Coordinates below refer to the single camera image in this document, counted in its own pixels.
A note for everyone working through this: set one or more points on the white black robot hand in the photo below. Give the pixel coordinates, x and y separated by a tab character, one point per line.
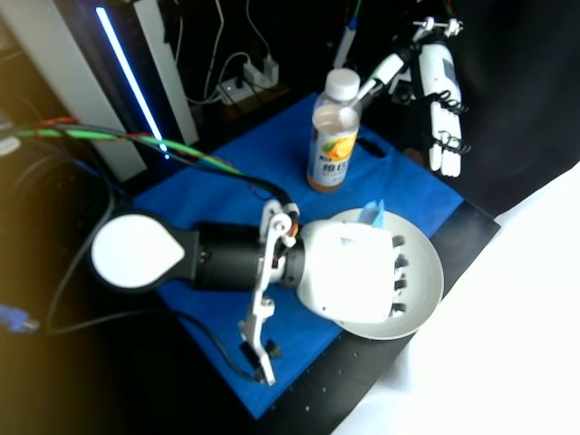
344	272
441	81

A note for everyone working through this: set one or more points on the small blue object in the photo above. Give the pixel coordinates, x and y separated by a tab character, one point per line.
374	213

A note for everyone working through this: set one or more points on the orange juice bottle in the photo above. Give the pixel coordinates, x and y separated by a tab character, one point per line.
333	136

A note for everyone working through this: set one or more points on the white round plate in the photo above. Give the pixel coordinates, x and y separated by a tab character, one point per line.
421	281

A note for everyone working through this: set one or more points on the blue cloth bag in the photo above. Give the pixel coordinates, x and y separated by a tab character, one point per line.
254	172

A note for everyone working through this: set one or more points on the white backdrop board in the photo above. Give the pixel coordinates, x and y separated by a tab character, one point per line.
498	317

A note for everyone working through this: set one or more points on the white power strip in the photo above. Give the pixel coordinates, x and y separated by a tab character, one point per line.
247	79

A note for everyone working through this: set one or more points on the white column with blue light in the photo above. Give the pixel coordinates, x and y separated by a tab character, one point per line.
90	68

